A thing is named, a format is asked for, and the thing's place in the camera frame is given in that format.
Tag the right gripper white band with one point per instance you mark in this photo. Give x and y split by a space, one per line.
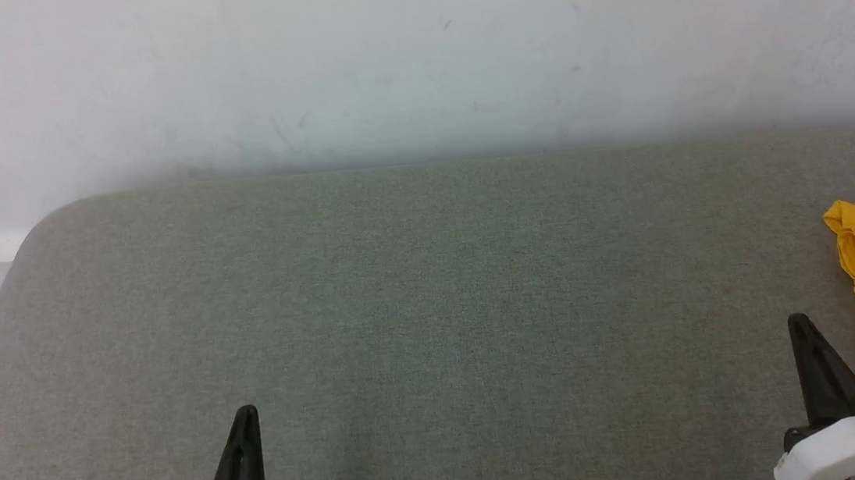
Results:
848 454

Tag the grey fabric sofa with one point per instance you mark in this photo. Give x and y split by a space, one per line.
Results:
419 311

